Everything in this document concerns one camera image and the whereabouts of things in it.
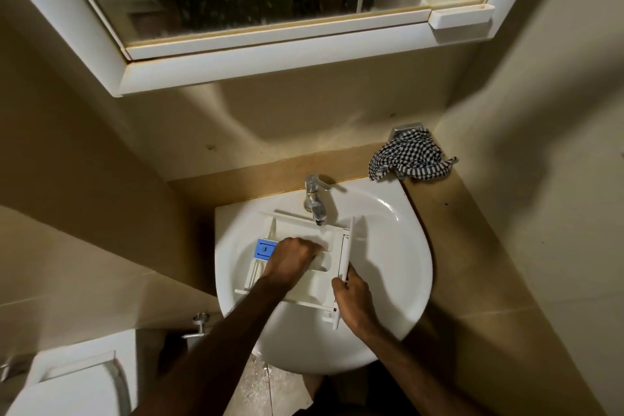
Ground white toilet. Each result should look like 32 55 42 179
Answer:
0 330 137 416

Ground person's left forearm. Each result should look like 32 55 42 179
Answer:
131 279 289 416

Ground white mirror cabinet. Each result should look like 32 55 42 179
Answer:
0 0 552 99

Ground chrome soap dish holder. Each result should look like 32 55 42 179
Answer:
389 123 424 141

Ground black white checkered cloth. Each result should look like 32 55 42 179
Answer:
368 127 459 183

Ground person's right forearm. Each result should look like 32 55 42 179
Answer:
360 322 481 416

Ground person's right hand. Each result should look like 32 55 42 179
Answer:
331 266 379 339

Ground white ceramic sink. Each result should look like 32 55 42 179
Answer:
214 175 434 376

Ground white detergent drawer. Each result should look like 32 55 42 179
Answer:
233 209 356 332

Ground chrome sink faucet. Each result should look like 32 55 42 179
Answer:
303 174 333 228

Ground person's left hand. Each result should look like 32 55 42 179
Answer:
263 237 325 293

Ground person's dark shorts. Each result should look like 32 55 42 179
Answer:
311 367 410 416

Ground chrome toilet paper holder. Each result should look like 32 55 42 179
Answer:
180 312 211 348

